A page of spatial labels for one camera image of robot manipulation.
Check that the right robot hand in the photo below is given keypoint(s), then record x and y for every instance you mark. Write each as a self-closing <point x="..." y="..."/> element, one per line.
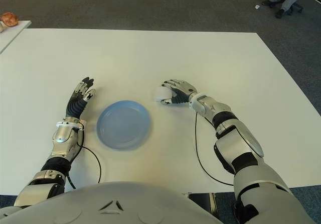
<point x="183" y="91"/>

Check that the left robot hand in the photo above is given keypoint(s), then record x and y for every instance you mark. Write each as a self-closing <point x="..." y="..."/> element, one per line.
<point x="75" y="106"/>

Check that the white charger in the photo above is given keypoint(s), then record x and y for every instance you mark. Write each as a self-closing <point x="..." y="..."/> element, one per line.
<point x="161" y="93"/>

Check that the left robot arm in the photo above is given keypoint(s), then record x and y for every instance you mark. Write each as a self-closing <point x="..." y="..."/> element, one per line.
<point x="64" y="141"/>

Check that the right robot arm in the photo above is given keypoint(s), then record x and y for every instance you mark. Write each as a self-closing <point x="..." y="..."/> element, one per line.
<point x="235" y="143"/>

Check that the blue plate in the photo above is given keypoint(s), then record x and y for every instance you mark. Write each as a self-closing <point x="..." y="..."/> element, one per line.
<point x="124" y="125"/>

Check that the white side table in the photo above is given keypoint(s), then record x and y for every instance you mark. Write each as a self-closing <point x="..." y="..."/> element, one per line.
<point x="11" y="35"/>

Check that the grey robot torso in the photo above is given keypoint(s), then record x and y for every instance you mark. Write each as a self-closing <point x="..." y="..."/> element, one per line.
<point x="113" y="204"/>

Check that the pale round fruit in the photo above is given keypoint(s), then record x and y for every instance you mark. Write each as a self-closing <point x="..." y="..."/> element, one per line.
<point x="1" y="26"/>

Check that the orange bread roll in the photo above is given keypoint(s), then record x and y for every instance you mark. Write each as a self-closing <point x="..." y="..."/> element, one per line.
<point x="10" y="19"/>

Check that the metal stand under table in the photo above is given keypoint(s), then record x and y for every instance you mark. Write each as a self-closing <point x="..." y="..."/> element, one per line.
<point x="203" y="202"/>

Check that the seated person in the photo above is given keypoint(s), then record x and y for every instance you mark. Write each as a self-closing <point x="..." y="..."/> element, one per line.
<point x="288" y="0"/>

